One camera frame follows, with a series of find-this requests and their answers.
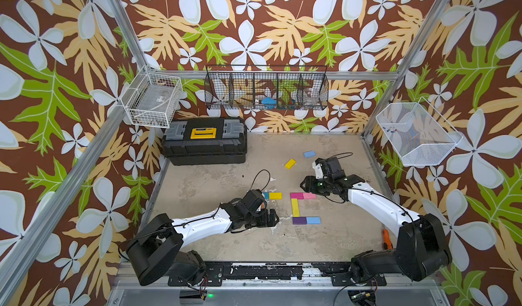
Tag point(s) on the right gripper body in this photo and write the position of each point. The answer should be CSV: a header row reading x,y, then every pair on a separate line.
x,y
321,187

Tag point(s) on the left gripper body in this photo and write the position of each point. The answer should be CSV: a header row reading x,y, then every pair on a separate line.
x,y
259,218

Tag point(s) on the pink block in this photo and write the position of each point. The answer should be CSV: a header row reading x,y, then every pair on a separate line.
x,y
309,196

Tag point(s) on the magenta block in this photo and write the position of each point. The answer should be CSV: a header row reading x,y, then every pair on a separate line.
x,y
297,196

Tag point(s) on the small yellow block top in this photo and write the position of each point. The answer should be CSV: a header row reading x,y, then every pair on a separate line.
x,y
290,164

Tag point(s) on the light blue block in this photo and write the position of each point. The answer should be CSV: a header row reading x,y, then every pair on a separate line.
x,y
309,154
313,220

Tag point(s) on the long yellow block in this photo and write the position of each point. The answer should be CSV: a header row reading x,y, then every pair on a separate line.
x,y
295,208

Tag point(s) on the purple block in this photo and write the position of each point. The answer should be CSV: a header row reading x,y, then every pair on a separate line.
x,y
299,220

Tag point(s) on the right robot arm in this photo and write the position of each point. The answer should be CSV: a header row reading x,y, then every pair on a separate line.
x,y
421,248

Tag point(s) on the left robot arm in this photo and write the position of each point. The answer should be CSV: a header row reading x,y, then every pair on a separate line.
x,y
156,251

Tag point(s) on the blue object in basket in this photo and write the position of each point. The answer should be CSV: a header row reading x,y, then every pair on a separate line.
x,y
269,103

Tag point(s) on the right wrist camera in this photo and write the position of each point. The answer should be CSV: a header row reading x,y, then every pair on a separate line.
x,y
319,173

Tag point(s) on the orange handled tool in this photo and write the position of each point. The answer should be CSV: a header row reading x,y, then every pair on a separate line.
x,y
387,243

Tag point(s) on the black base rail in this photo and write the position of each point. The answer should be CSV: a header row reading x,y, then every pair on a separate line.
x,y
215,273

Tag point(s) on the black toolbox yellow handle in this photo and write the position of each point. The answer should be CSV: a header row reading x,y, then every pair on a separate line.
x,y
206,141

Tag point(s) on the black wire basket rear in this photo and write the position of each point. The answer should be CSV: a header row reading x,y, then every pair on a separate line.
x,y
294,87

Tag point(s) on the white wire basket right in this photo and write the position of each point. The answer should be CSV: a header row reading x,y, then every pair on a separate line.
x,y
420,135

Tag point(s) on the white wire basket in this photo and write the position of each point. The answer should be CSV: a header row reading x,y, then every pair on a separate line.
x,y
152,98
420,135

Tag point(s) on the white wire basket left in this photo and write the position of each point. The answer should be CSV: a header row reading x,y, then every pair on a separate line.
x,y
152,98

